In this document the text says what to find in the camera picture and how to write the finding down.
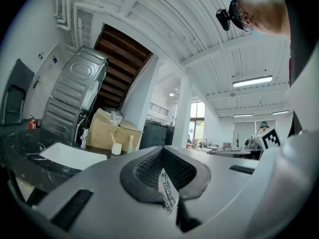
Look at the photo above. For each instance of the clear glasses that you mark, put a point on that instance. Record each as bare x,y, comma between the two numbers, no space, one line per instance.
241,11

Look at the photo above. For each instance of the red fire extinguisher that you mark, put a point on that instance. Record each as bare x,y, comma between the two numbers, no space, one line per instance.
32,123

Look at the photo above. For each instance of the black metal railing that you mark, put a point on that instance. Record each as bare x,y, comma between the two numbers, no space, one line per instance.
158,108

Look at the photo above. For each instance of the black head camera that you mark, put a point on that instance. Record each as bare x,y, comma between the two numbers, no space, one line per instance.
223,19

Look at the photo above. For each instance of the silver ribbed lower appliance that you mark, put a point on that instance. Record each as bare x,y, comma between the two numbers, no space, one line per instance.
61,121

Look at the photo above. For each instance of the dark grey cabinet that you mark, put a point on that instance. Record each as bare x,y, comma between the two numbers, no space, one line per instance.
15,96

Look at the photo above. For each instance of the person's black shirt torso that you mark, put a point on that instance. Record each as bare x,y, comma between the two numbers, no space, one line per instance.
301,34

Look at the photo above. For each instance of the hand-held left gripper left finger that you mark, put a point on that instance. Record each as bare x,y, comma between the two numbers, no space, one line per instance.
104,203

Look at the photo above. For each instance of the long ceiling tube lamp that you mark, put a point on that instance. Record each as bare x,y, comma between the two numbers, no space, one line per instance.
243,115
251,81
280,112

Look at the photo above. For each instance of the clear plastic wrap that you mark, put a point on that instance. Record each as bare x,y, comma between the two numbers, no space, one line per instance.
115,117

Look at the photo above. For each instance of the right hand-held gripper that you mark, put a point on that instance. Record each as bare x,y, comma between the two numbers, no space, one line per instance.
270,138

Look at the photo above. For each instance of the brown wooden staircase underside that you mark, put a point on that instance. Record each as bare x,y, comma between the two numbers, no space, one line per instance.
122,66

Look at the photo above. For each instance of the large glass window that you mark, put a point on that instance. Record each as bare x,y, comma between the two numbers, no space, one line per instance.
197,118

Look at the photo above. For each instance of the white door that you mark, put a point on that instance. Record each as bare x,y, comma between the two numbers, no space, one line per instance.
47,83

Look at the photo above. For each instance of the white rectangular sink basin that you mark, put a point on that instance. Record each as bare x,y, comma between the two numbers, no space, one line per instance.
72,155

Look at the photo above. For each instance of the beige ceramic mug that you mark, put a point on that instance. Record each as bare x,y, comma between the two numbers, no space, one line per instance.
116,149

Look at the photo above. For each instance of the person's face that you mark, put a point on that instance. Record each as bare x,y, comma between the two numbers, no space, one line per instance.
266,11

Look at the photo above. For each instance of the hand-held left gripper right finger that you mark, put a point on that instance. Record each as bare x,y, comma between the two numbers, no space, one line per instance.
219,183

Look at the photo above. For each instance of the green cup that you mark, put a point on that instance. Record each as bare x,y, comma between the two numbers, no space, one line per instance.
131,150

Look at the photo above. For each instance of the brown cardboard box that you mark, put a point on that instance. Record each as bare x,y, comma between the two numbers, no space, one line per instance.
104,136

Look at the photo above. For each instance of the silver ribbed upper appliance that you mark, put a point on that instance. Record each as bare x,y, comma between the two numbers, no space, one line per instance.
79,76

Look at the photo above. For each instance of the black tall appliance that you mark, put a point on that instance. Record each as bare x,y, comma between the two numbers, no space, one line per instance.
154,133
170,136

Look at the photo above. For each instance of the silver ribbed appliance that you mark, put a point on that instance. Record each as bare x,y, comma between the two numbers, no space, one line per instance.
79,76
61,121

